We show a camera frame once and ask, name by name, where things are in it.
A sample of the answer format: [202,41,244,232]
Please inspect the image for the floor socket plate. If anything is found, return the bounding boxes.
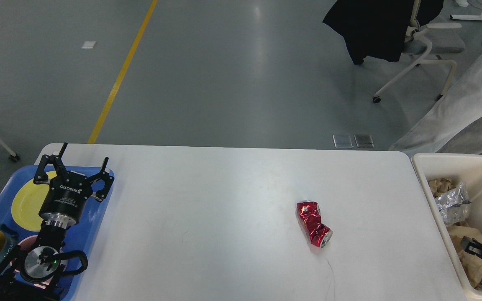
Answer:
[333,135,354,149]
[354,135,375,148]

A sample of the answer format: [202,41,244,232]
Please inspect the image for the right floor socket plate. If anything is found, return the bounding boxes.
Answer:
[354,135,375,148]

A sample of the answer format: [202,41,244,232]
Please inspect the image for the brown paper ball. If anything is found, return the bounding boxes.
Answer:
[457,247,482,290]

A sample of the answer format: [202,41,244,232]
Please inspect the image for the person in light trousers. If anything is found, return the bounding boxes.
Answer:
[390,54,482,156]

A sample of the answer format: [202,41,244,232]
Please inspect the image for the white plastic bin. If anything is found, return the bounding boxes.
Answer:
[411,153,482,301]

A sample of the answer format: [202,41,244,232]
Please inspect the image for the yellow plastic plate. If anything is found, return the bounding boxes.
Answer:
[10,166,50,232]

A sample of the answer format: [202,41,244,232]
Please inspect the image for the aluminium foil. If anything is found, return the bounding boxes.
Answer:
[434,181,472,227]

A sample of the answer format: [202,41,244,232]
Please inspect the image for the brown paper bag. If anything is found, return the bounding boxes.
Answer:
[447,224,482,252]

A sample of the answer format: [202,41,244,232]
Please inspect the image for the left floor socket plate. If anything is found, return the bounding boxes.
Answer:
[333,135,354,149]

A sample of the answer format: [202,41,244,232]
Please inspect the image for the white office chair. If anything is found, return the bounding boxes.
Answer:
[372,0,465,103]

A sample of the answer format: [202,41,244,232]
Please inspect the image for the crumpled paper in bin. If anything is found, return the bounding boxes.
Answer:
[428,178,456,198]

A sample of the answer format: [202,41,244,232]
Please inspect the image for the crushed red can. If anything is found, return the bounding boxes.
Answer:
[296,201,333,248]

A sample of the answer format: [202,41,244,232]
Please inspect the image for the black jacket on chair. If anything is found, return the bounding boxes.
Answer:
[322,0,445,65]

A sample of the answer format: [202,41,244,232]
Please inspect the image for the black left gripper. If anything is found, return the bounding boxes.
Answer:
[32,142,114,226]

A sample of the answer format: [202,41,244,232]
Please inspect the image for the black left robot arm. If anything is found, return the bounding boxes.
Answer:
[0,143,115,301]

